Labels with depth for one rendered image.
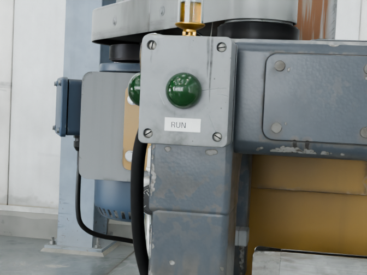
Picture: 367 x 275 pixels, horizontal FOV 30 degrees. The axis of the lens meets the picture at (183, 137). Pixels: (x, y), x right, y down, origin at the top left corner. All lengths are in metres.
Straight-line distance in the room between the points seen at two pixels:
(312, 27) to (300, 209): 0.33
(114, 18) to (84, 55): 4.60
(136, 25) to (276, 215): 0.32
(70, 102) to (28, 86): 5.22
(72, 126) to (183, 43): 0.52
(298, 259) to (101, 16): 0.50
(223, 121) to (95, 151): 0.50
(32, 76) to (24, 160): 0.75
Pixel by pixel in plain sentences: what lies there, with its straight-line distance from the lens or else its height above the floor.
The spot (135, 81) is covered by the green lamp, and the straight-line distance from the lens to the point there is 0.58.
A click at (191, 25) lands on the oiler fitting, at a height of 1.35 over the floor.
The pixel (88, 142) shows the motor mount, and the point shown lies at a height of 1.21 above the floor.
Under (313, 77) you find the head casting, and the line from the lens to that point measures 0.60.
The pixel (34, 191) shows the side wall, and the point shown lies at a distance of 6.30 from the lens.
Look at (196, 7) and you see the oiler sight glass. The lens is 0.64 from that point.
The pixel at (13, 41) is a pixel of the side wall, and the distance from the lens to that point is 6.35.
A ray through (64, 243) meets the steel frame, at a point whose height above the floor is 0.07.
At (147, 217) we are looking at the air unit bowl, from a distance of 0.85.
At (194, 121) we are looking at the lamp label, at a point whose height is 1.26.
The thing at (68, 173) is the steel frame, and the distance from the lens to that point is 5.68.
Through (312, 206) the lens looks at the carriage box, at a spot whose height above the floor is 1.15.
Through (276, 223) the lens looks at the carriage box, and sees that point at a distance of 0.91.
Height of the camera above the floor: 1.28
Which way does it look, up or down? 3 degrees down
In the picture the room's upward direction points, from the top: 3 degrees clockwise
